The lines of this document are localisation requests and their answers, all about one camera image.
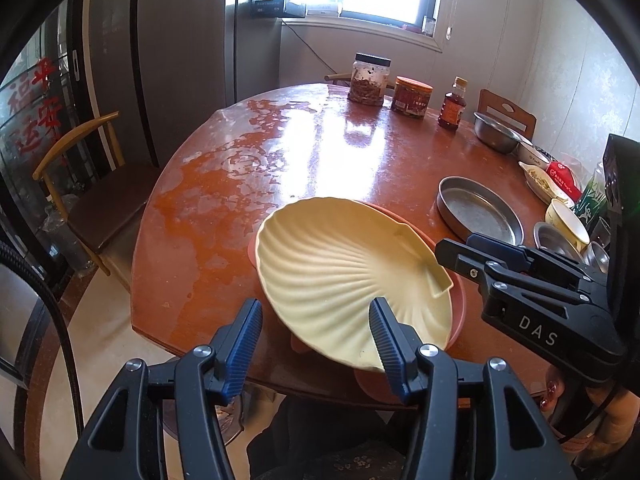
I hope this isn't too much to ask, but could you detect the white oval dish with food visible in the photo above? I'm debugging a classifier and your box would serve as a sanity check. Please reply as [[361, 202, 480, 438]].
[[518, 161, 576, 206]]

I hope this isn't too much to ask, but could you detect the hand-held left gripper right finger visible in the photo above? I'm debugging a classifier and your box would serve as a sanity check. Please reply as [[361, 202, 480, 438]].
[[369, 297, 576, 480]]

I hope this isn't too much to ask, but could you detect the cream shell-shaped plate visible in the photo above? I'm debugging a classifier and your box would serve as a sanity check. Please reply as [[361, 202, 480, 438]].
[[255, 196, 455, 373]]

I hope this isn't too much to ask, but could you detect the glass door with red decals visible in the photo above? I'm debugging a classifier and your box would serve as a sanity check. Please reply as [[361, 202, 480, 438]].
[[0, 0, 96, 301]]

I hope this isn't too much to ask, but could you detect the wooden armchair with brown seat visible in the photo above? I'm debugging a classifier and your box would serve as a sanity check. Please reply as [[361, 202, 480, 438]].
[[32, 111, 161, 277]]

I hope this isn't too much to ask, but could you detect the wooden chair with cut-out back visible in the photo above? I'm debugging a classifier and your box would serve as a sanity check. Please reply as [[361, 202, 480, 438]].
[[477, 89, 537, 141]]

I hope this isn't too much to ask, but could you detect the shallow steel bowl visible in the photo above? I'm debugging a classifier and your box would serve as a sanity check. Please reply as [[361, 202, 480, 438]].
[[533, 221, 583, 263]]

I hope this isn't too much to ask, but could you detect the brown sauce bottle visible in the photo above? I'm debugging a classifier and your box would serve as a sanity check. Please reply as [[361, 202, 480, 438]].
[[438, 76, 469, 132]]

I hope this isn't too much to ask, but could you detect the green label plastic bottle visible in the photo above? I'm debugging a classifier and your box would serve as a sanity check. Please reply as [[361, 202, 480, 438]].
[[575, 162, 608, 221]]

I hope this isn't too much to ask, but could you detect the red tissue packet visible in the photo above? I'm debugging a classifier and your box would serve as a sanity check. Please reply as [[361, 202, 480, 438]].
[[545, 161, 583, 201]]

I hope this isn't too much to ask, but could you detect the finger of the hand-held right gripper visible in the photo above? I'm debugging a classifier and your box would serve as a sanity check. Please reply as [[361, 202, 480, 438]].
[[467, 232, 608, 292], [434, 238, 608, 312]]

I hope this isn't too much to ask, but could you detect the clear plastic cup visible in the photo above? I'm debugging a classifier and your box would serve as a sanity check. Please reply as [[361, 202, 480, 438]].
[[590, 217, 612, 248]]

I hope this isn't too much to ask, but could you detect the yellow bowl with handle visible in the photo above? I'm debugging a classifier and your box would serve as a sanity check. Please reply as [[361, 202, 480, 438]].
[[545, 198, 592, 253]]

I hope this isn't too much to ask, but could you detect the deep steel bowl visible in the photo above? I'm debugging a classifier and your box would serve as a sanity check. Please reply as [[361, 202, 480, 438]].
[[472, 111, 533, 155]]

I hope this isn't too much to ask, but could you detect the white printed bowl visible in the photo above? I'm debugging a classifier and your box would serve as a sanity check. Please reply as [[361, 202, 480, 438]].
[[517, 141, 556, 171]]

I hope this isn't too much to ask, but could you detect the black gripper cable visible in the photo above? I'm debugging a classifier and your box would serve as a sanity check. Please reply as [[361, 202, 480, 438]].
[[0, 239, 85, 441]]

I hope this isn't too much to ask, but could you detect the round steel pan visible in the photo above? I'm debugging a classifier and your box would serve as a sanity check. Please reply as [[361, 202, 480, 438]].
[[436, 176, 525, 246]]

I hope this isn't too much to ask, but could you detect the pink plate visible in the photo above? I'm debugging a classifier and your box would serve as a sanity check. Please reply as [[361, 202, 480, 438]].
[[247, 201, 468, 407]]

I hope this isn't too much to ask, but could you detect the grey refrigerator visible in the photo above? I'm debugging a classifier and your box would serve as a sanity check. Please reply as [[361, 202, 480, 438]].
[[80, 0, 283, 176]]

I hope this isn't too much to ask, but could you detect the person's right hand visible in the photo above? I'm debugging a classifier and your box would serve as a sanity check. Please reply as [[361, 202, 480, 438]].
[[540, 375, 640, 468]]

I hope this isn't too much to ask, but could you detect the red-lid jar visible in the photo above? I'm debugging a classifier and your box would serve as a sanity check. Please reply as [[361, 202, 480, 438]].
[[390, 76, 434, 119]]

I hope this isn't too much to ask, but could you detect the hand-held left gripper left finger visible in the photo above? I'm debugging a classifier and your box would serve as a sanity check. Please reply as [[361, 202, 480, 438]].
[[62, 299, 263, 480]]

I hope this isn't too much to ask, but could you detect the black-lid clear jar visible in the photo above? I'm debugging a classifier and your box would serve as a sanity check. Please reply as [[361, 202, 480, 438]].
[[348, 52, 392, 106]]

